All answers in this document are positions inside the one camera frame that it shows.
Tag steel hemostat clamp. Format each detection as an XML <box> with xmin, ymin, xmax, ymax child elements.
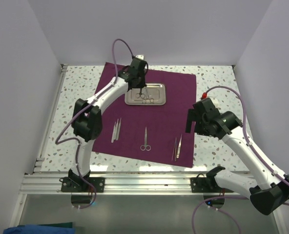
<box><xmin>136</xmin><ymin>88</ymin><xmax>145</xmax><ymax>99</ymax></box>

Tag steel instrument tray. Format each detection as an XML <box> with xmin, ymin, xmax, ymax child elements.
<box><xmin>124</xmin><ymin>83</ymin><xmax>166</xmax><ymax>106</ymax></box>

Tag broad steel tweezers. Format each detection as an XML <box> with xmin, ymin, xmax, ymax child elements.
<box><xmin>176</xmin><ymin>136</ymin><xmax>182</xmax><ymax>160</ymax></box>

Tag purple cloth wrap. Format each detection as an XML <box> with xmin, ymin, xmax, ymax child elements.
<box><xmin>92</xmin><ymin>70</ymin><xmax>196</xmax><ymax>168</ymax></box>

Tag steel scissors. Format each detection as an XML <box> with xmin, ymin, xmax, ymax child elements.
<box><xmin>140</xmin><ymin>127</ymin><xmax>151</xmax><ymax>151</ymax></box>

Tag long steel forceps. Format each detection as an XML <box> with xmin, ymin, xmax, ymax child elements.
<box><xmin>171</xmin><ymin>138</ymin><xmax>177</xmax><ymax>161</ymax></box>

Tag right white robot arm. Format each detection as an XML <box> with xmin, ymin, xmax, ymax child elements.
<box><xmin>186</xmin><ymin>98</ymin><xmax>289</xmax><ymax>215</ymax></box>

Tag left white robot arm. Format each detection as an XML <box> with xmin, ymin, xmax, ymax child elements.
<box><xmin>68</xmin><ymin>55</ymin><xmax>148</xmax><ymax>192</ymax></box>

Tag green cloth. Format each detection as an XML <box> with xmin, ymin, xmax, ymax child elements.
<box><xmin>39</xmin><ymin>222</ymin><xmax>74</xmax><ymax>229</ymax></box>

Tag blue cloth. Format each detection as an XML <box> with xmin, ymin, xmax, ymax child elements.
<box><xmin>3</xmin><ymin>225</ymin><xmax>75</xmax><ymax>234</ymax></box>

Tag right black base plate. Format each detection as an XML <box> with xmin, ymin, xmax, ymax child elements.
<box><xmin>190</xmin><ymin>174</ymin><xmax>233</xmax><ymax>193</ymax></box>

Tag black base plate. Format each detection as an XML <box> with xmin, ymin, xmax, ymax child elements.
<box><xmin>59</xmin><ymin>177</ymin><xmax>105</xmax><ymax>193</ymax></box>
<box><xmin>190</xmin><ymin>174</ymin><xmax>233</xmax><ymax>193</ymax></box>

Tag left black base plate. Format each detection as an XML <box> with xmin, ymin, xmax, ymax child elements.
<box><xmin>59</xmin><ymin>177</ymin><xmax>105</xmax><ymax>193</ymax></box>

